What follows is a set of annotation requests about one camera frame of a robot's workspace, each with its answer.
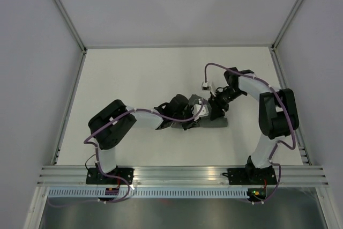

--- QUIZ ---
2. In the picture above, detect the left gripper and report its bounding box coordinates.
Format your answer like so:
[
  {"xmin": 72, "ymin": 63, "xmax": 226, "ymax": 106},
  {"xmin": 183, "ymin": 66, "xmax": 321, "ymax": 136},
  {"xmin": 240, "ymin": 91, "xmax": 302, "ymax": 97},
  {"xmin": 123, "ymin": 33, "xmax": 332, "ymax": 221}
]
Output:
[{"xmin": 173, "ymin": 105, "xmax": 201, "ymax": 131}]

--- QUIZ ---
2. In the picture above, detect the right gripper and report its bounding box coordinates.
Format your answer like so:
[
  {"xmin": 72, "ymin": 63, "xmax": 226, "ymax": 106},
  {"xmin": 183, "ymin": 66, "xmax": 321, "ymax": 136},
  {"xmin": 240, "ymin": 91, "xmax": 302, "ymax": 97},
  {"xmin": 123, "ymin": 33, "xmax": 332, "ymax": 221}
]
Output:
[{"xmin": 208, "ymin": 87, "xmax": 245, "ymax": 121}]

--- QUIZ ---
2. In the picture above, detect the grey cloth napkin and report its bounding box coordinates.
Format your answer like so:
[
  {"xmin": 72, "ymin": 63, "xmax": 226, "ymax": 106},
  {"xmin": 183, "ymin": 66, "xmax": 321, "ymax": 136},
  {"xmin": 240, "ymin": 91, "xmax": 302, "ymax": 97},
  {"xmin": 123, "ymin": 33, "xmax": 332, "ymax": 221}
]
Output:
[{"xmin": 171, "ymin": 100, "xmax": 228, "ymax": 130}]

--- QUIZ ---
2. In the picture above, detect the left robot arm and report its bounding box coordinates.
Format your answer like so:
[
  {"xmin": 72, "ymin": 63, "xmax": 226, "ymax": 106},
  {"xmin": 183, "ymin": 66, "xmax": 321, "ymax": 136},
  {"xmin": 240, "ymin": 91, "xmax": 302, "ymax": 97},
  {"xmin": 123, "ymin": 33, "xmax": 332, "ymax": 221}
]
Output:
[{"xmin": 84, "ymin": 94, "xmax": 207, "ymax": 184}]

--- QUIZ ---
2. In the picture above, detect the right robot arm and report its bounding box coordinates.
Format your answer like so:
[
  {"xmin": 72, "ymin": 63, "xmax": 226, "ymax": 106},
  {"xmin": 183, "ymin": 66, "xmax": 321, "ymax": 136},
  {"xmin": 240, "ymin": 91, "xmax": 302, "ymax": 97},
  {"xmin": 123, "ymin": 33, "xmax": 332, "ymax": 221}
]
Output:
[{"xmin": 208, "ymin": 67, "xmax": 299, "ymax": 185}]

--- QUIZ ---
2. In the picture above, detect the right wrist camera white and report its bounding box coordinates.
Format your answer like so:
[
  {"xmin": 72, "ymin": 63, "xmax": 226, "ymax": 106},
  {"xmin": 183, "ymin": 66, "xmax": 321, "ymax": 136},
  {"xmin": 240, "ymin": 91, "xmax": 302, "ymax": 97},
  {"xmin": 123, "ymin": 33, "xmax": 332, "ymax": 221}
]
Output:
[{"xmin": 201, "ymin": 81, "xmax": 216, "ymax": 95}]

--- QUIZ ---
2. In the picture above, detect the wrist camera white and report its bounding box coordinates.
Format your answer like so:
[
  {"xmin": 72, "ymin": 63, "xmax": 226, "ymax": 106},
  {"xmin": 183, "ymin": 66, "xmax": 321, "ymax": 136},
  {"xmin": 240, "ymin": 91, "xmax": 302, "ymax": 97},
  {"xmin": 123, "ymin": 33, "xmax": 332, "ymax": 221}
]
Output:
[
  {"xmin": 192, "ymin": 99, "xmax": 209, "ymax": 121},
  {"xmin": 201, "ymin": 81, "xmax": 216, "ymax": 95}
]

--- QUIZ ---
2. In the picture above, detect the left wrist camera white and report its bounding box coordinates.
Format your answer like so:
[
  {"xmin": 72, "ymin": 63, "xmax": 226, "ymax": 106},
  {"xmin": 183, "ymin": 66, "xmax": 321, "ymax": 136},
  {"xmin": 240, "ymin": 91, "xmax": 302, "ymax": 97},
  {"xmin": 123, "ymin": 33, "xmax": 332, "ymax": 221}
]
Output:
[{"xmin": 192, "ymin": 99, "xmax": 209, "ymax": 121}]

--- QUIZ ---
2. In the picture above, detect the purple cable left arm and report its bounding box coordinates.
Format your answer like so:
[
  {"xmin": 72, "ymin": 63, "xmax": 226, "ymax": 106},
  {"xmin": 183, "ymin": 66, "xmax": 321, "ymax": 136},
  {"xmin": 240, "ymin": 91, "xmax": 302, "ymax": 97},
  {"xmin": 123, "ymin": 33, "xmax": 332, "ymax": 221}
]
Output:
[{"xmin": 48, "ymin": 100, "xmax": 204, "ymax": 208}]

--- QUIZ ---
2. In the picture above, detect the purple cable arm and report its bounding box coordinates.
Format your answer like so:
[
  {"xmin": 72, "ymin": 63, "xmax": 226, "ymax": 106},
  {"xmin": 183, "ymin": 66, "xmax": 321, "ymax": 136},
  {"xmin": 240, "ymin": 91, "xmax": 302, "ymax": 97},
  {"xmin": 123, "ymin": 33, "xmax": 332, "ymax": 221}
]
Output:
[
  {"xmin": 204, "ymin": 62, "xmax": 297, "ymax": 205},
  {"xmin": 48, "ymin": 100, "xmax": 204, "ymax": 208}
]

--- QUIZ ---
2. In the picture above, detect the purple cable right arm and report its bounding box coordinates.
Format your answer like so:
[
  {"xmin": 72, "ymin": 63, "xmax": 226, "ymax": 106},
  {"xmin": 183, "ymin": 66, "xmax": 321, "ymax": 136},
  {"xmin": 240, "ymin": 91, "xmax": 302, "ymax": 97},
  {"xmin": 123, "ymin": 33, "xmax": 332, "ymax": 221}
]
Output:
[{"xmin": 204, "ymin": 62, "xmax": 297, "ymax": 205}]

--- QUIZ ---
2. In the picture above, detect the right side aluminium rail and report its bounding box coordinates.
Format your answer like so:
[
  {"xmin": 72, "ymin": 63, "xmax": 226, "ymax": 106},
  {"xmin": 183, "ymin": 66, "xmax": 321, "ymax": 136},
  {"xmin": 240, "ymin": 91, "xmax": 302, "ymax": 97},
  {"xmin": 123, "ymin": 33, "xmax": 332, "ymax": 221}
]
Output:
[{"xmin": 269, "ymin": 47, "xmax": 312, "ymax": 165}]

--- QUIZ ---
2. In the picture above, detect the aluminium rail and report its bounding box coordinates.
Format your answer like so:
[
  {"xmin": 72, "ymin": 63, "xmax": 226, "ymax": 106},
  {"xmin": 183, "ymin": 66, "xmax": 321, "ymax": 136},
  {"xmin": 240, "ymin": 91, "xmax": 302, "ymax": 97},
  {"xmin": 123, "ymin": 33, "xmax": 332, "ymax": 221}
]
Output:
[
  {"xmin": 49, "ymin": 49, "xmax": 88, "ymax": 165},
  {"xmin": 269, "ymin": 47, "xmax": 312, "ymax": 165},
  {"xmin": 36, "ymin": 165, "xmax": 329, "ymax": 188}
]

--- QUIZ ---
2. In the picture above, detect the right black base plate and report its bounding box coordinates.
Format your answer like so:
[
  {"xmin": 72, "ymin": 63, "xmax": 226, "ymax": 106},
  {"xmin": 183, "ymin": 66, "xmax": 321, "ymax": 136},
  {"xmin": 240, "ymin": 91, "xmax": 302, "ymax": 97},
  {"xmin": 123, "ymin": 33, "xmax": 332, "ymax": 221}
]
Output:
[{"xmin": 226, "ymin": 166, "xmax": 277, "ymax": 186}]

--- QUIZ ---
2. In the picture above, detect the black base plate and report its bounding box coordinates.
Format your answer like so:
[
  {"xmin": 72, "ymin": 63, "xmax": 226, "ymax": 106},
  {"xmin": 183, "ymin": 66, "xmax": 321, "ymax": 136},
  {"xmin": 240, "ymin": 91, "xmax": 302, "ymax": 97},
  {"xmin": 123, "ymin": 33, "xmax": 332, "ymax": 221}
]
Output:
[
  {"xmin": 226, "ymin": 166, "xmax": 277, "ymax": 186},
  {"xmin": 86, "ymin": 167, "xmax": 134, "ymax": 185}
]

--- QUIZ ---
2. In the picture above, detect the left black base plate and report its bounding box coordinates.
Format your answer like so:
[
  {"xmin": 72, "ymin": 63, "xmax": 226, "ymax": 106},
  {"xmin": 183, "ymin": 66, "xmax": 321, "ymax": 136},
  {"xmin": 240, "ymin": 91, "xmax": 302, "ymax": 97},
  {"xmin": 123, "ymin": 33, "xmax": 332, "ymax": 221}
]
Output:
[{"xmin": 86, "ymin": 167, "xmax": 134, "ymax": 185}]

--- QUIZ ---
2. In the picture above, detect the left aluminium frame post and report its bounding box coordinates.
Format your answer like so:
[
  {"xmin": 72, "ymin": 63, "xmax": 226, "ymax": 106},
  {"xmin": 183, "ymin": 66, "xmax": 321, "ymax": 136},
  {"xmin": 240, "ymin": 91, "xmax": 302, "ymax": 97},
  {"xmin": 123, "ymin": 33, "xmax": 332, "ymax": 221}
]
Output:
[{"xmin": 52, "ymin": 0, "xmax": 87, "ymax": 53}]

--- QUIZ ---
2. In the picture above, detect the aluminium frame post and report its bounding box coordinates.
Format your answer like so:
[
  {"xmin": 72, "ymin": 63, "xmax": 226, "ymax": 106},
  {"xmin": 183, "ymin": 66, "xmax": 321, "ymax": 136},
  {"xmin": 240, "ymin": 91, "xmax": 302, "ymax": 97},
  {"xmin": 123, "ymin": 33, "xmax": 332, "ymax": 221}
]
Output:
[
  {"xmin": 271, "ymin": 0, "xmax": 305, "ymax": 51},
  {"xmin": 52, "ymin": 0, "xmax": 87, "ymax": 53}
]

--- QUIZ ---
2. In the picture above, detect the left side aluminium rail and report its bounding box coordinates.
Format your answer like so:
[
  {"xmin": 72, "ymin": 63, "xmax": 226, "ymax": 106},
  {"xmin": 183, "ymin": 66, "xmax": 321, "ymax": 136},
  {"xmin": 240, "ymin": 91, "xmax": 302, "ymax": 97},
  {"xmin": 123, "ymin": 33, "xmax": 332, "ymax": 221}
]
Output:
[{"xmin": 49, "ymin": 49, "xmax": 88, "ymax": 165}]

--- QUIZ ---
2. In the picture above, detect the aluminium front rail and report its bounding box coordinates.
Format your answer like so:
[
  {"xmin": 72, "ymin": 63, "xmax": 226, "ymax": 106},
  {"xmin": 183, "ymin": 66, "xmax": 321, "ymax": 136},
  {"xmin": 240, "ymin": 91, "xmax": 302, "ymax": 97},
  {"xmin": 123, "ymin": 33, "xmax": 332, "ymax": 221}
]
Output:
[{"xmin": 36, "ymin": 165, "xmax": 329, "ymax": 188}]

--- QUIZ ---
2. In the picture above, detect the white slotted cable duct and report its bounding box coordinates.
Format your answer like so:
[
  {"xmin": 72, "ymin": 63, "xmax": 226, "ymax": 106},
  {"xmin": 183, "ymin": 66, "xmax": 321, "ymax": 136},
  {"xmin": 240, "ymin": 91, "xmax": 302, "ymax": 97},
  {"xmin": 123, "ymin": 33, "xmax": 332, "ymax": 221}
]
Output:
[{"xmin": 48, "ymin": 187, "xmax": 249, "ymax": 199}]

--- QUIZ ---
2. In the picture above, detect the right aluminium frame post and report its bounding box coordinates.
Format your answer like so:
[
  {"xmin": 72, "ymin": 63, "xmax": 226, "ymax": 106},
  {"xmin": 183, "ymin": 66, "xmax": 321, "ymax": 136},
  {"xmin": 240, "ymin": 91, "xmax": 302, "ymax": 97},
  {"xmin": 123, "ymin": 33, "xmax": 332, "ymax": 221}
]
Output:
[{"xmin": 271, "ymin": 0, "xmax": 305, "ymax": 51}]

